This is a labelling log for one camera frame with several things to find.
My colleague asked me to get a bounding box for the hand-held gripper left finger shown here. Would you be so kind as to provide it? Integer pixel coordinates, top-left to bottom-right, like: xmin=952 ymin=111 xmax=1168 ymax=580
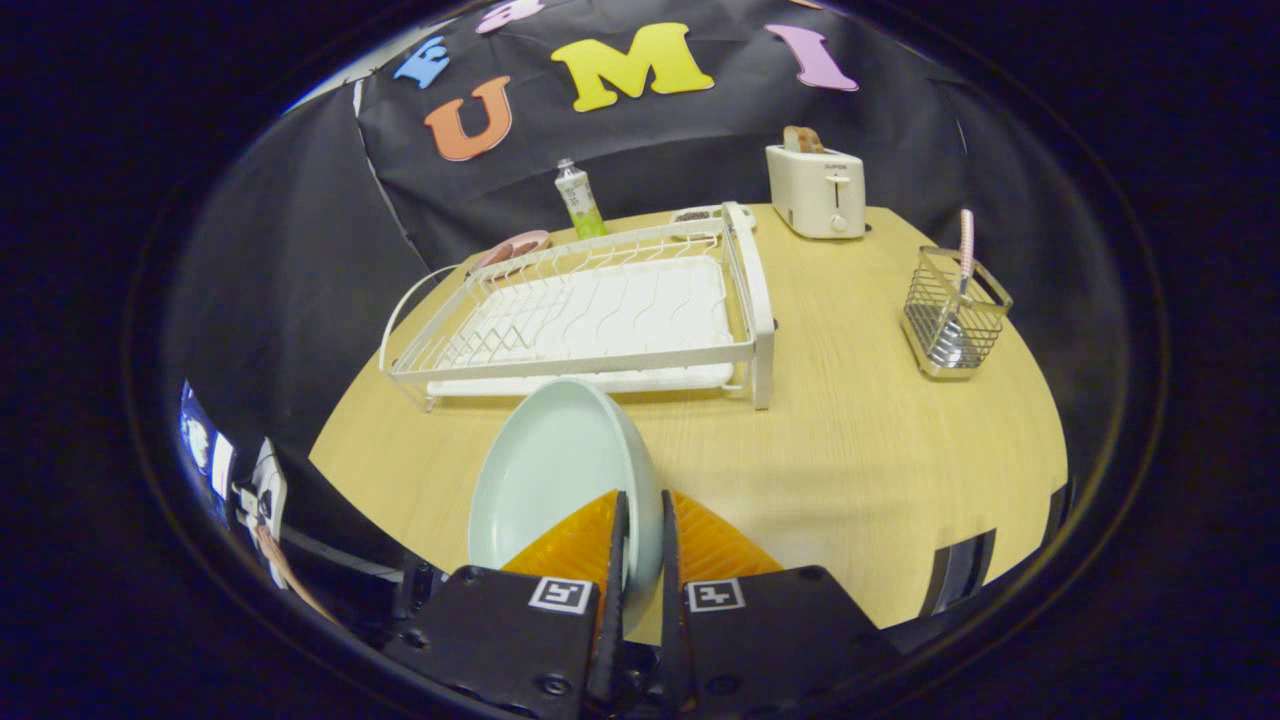
xmin=385 ymin=488 xmax=633 ymax=720

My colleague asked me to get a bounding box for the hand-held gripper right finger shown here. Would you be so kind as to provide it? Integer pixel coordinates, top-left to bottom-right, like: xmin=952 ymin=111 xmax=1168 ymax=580
xmin=660 ymin=488 xmax=906 ymax=720

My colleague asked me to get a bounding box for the pale green plate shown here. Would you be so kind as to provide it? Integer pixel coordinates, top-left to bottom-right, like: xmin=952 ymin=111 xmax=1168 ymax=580
xmin=467 ymin=377 xmax=665 ymax=596

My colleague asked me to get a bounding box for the white wire dish rack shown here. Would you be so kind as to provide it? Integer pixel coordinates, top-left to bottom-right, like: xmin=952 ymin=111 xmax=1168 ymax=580
xmin=378 ymin=202 xmax=777 ymax=413

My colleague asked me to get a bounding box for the metal wire basket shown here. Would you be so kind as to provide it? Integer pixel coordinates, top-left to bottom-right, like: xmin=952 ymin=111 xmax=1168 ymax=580
xmin=901 ymin=246 xmax=1014 ymax=380

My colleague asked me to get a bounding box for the pink checked handle spoon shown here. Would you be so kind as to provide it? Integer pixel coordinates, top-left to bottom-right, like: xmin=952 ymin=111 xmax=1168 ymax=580
xmin=935 ymin=208 xmax=977 ymax=369

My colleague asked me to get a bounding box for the pink plate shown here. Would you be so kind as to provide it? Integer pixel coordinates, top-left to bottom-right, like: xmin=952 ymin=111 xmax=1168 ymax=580
xmin=470 ymin=229 xmax=552 ymax=276

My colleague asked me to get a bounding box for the white drip tray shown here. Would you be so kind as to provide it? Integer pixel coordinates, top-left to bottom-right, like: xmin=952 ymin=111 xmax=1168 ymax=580
xmin=428 ymin=255 xmax=738 ymax=398

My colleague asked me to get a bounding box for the bright screen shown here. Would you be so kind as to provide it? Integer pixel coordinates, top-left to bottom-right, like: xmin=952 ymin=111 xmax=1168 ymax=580
xmin=178 ymin=380 xmax=236 ymax=501

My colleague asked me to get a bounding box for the small white divided tray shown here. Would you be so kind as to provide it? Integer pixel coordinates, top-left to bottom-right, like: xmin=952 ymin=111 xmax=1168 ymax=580
xmin=668 ymin=205 xmax=758 ymax=241

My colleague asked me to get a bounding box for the black backdrop cloth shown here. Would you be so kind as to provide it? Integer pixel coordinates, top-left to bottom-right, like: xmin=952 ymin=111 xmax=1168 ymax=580
xmin=165 ymin=0 xmax=1131 ymax=481

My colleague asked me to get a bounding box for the green liquid clear bottle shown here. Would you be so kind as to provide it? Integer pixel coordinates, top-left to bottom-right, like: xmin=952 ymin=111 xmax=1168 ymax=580
xmin=555 ymin=158 xmax=608 ymax=241

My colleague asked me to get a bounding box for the cream toaster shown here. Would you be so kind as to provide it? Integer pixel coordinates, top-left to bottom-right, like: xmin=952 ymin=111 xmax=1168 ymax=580
xmin=765 ymin=143 xmax=868 ymax=240

